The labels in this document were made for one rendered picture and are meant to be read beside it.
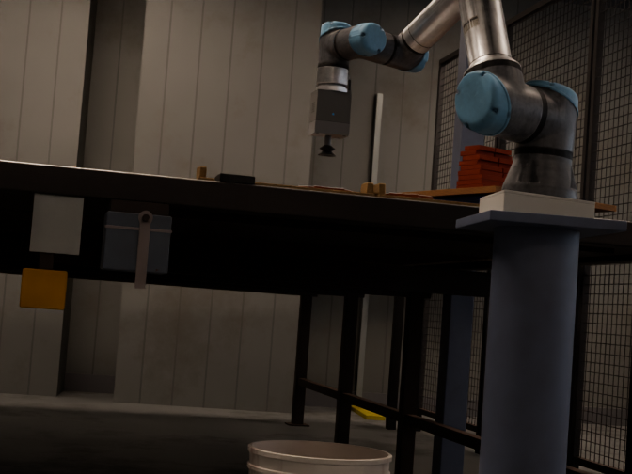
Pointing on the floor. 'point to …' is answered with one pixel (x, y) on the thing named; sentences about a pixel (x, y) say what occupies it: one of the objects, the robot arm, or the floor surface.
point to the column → (530, 337)
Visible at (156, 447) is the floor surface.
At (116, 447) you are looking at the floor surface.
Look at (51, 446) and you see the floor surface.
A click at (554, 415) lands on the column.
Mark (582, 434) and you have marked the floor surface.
